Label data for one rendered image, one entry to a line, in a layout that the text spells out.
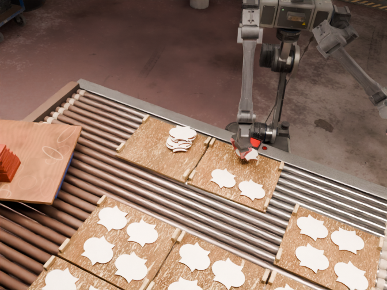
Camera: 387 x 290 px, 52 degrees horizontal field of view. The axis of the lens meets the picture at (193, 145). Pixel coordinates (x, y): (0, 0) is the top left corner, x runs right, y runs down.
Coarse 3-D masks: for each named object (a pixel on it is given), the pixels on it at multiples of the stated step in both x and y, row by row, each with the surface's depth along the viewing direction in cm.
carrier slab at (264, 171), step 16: (224, 144) 219; (208, 160) 210; (224, 160) 211; (240, 160) 211; (272, 160) 212; (208, 176) 202; (240, 176) 203; (256, 176) 204; (272, 176) 204; (208, 192) 196; (224, 192) 195; (240, 192) 196; (272, 192) 197; (256, 208) 189
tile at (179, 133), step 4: (172, 128) 217; (176, 128) 217; (180, 128) 217; (184, 128) 217; (188, 128) 218; (172, 132) 215; (176, 132) 215; (180, 132) 215; (184, 132) 215; (188, 132) 215; (192, 132) 215; (172, 136) 213; (176, 136) 213; (180, 136) 213; (184, 136) 213; (188, 136) 213; (192, 136) 213; (184, 140) 212
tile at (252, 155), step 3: (237, 150) 204; (252, 150) 209; (255, 150) 210; (237, 153) 202; (249, 153) 206; (252, 153) 207; (255, 153) 208; (237, 156) 202; (246, 156) 203; (249, 156) 204; (252, 156) 205; (255, 156) 206; (246, 159) 201; (249, 159) 202; (252, 159) 204; (255, 159) 204
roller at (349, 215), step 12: (72, 108) 237; (96, 120) 233; (108, 120) 231; (132, 132) 225; (288, 192) 200; (300, 192) 200; (312, 204) 197; (324, 204) 195; (348, 216) 192; (360, 216) 191; (384, 228) 187
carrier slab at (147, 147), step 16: (144, 128) 225; (160, 128) 226; (128, 144) 215; (144, 144) 216; (160, 144) 216; (192, 144) 218; (208, 144) 219; (128, 160) 208; (144, 160) 208; (160, 160) 208; (176, 160) 209; (192, 160) 209; (176, 176) 201
